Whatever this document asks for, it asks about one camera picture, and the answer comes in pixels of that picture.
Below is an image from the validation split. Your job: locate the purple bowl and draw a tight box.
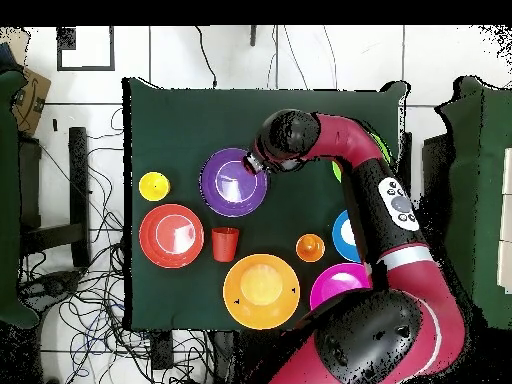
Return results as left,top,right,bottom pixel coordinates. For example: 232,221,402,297
198,147,269,219

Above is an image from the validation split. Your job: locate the red-orange cup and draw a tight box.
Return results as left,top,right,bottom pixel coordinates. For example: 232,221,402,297
210,227,241,264

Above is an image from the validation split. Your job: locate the orange cup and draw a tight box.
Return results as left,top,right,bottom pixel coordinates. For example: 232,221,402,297
295,233,326,264

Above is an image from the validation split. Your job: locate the large yellow-orange bowl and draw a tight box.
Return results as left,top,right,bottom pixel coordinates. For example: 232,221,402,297
222,253,302,332

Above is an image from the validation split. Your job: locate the blue bowl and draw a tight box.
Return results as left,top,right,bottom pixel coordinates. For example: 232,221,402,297
331,209,362,264

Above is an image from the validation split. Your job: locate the green bowl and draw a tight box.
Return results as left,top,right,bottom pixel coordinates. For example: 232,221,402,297
330,131,392,184

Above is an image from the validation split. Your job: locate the shallow red-orange bowl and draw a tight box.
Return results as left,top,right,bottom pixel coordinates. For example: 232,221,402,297
138,203,206,270

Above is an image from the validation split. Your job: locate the yellow cup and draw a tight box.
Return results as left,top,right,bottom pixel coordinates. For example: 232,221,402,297
138,171,172,202

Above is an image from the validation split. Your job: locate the large pink bowl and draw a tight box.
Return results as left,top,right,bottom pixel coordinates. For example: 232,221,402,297
309,262,373,311

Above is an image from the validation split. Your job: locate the dark green tablecloth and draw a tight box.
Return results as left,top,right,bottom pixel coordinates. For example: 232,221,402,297
121,76,410,333

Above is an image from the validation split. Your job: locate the black power strip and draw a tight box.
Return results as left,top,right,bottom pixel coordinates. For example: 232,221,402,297
150,330,176,371

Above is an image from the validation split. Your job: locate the black chair base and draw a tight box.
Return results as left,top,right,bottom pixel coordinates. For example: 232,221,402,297
23,269,83,309

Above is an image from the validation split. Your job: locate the green cloth neighbouring table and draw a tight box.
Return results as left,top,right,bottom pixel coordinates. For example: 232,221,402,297
433,75,512,331
0,69,40,330

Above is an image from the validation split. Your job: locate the cardboard box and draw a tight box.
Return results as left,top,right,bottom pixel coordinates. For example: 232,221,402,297
9,65,52,138

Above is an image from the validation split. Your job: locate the black cable with plug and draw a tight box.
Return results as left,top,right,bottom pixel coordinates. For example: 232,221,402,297
194,25,219,89

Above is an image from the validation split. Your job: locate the tangle of black cables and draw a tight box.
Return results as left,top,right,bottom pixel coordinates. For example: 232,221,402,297
17,107,213,384

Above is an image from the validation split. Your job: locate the black table frame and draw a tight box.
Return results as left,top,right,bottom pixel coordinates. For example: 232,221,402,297
17,126,91,269

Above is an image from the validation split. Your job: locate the black square floor frame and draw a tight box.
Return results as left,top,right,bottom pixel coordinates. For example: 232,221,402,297
56,26,116,72

